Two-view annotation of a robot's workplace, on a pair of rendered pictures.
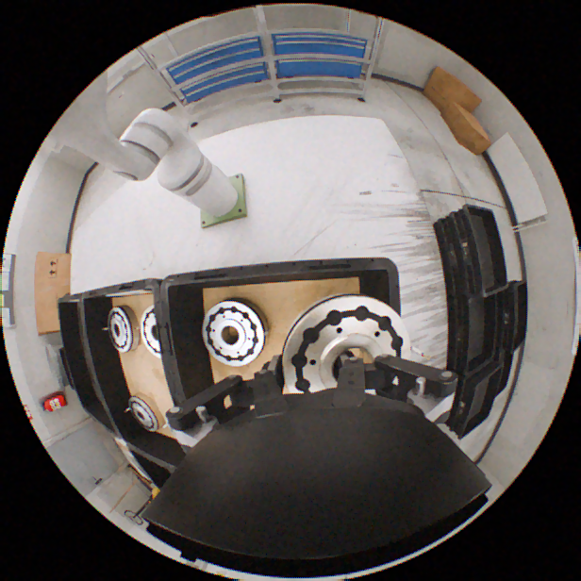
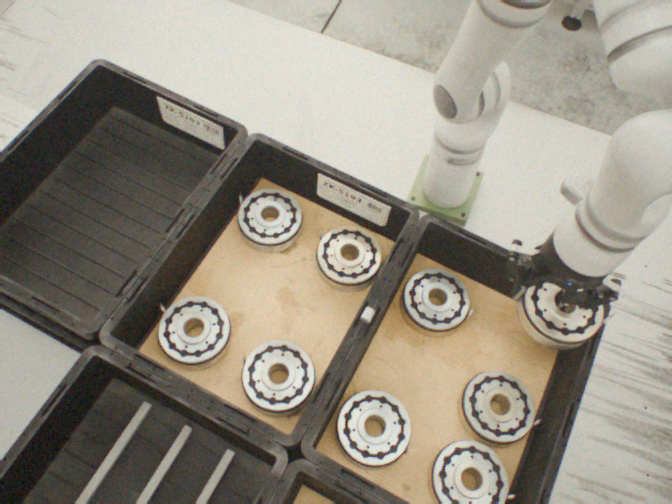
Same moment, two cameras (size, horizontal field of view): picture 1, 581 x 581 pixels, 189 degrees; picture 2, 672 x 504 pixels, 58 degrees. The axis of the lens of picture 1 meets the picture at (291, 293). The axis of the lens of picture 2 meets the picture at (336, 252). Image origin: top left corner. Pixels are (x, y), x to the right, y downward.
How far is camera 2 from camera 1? 0.75 m
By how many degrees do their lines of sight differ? 27
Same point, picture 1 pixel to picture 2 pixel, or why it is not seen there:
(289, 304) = (493, 310)
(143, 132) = (491, 88)
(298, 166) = (549, 204)
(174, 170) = (466, 133)
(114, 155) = (474, 93)
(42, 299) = not seen: outside the picture
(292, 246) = not seen: hidden behind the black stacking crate
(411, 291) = (629, 418)
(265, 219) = not seen: hidden behind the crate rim
